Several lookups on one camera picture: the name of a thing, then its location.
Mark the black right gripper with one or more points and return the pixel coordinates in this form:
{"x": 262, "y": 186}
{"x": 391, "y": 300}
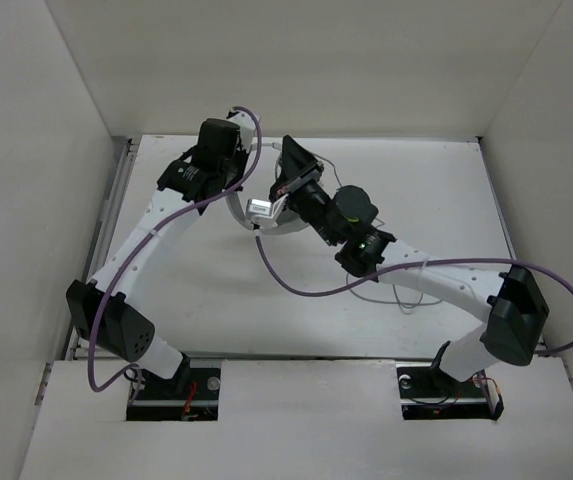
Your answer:
{"x": 296, "y": 161}

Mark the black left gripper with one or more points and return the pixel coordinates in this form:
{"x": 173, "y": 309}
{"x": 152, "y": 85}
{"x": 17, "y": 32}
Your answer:
{"x": 243, "y": 155}

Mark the white grey headphones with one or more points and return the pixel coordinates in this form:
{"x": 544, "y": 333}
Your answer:
{"x": 288, "y": 222}

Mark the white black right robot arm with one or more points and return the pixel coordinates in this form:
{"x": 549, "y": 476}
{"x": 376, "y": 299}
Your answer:
{"x": 509, "y": 305}

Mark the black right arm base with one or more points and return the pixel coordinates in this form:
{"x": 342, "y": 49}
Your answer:
{"x": 427, "y": 394}

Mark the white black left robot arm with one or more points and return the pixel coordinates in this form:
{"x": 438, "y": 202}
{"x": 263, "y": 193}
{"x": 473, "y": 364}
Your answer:
{"x": 105, "y": 310}

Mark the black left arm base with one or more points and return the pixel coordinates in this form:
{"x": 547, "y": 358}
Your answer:
{"x": 198, "y": 401}

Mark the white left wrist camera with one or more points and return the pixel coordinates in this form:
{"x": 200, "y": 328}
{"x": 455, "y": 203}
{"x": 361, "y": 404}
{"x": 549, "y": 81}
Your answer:
{"x": 246, "y": 125}

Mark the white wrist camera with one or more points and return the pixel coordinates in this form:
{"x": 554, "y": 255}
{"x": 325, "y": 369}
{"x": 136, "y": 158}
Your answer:
{"x": 246, "y": 125}
{"x": 264, "y": 213}

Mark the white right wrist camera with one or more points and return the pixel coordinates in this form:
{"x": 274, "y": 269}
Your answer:
{"x": 264, "y": 213}

